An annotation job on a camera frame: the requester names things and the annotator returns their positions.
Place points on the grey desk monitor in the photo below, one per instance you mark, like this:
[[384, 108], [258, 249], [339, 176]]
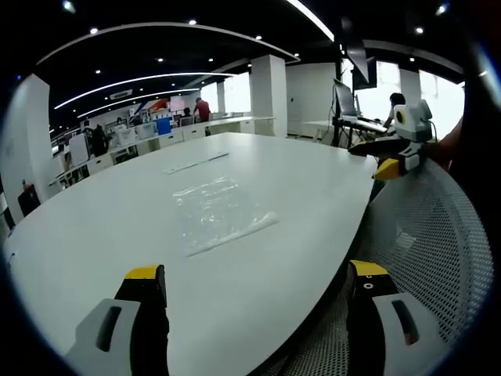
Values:
[[345, 100]]

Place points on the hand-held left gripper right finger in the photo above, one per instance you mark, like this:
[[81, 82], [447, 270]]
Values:
[[391, 325]]

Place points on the black hanging monitor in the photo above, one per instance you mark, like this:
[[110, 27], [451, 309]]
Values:
[[362, 58]]

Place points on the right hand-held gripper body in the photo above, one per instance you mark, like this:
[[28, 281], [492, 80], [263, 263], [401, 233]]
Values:
[[411, 119]]

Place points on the black monitor stand desk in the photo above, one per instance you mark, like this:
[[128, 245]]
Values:
[[358, 127]]

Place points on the crinkled clear food packaging bag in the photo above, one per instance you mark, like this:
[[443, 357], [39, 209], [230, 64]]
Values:
[[219, 213]]

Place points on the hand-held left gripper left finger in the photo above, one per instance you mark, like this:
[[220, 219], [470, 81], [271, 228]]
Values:
[[117, 321]]

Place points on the blue storage box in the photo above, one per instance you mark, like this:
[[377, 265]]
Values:
[[164, 127]]

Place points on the white storage box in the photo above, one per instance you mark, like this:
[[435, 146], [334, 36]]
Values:
[[145, 130]]

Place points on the white square pillar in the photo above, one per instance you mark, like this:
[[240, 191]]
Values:
[[268, 94]]

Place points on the white mesh chair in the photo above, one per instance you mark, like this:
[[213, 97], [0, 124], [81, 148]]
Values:
[[426, 250]]

